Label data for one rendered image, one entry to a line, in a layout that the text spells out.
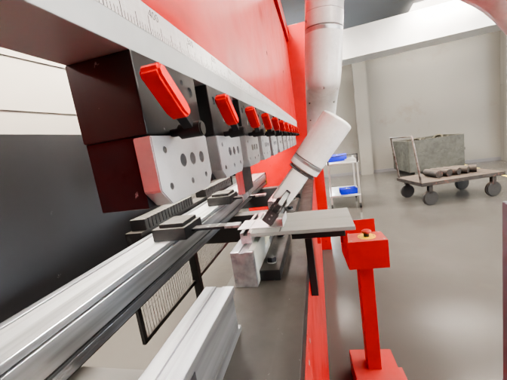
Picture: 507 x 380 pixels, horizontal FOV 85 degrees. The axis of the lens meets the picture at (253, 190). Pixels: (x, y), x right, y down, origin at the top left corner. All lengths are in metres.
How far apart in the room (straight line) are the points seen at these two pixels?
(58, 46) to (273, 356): 0.51
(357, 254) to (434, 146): 5.94
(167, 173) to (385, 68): 8.06
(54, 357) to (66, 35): 0.48
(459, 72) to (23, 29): 8.49
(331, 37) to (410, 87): 7.59
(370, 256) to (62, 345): 1.03
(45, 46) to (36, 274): 0.67
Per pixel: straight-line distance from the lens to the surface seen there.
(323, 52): 0.73
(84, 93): 0.36
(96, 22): 0.31
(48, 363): 0.61
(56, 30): 0.30
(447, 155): 7.17
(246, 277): 0.73
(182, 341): 0.46
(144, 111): 0.32
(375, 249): 1.24
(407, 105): 8.25
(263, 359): 0.54
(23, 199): 0.88
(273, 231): 0.72
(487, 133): 8.73
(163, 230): 0.87
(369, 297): 1.41
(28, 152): 0.91
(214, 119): 0.51
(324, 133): 0.71
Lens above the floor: 1.23
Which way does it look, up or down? 9 degrees down
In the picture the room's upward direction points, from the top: 9 degrees counter-clockwise
